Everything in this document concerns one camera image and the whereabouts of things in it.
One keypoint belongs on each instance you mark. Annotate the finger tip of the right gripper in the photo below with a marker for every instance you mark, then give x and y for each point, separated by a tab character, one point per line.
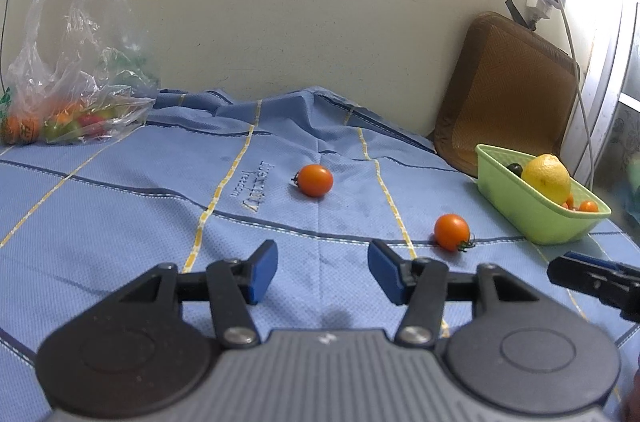
614	284

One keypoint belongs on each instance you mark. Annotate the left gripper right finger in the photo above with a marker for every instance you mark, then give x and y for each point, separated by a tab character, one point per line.
501	340

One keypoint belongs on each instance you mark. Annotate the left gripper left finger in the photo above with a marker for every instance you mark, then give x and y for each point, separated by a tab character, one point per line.
151	342

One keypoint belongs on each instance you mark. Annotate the orange tomato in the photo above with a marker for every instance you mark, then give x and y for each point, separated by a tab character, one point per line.
588	206
314	180
453	234

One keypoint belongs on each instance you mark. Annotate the yellow lemon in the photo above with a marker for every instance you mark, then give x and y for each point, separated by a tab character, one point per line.
548	176

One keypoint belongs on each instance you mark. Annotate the orange tomato front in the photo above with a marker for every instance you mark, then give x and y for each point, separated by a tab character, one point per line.
453	234

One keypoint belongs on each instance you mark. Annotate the green plastic basket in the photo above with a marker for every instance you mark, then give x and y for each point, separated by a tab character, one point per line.
537	218

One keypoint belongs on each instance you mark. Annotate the blue patterned blanket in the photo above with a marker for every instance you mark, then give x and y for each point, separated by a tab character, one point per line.
207	177

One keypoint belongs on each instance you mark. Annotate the brown seat cushion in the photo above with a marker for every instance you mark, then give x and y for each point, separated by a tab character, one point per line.
510	88

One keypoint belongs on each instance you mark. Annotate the clear plastic fruit bag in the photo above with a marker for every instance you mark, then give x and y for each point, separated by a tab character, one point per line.
83	73

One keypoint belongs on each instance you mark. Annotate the window frame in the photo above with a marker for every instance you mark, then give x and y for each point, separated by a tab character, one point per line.
603	82

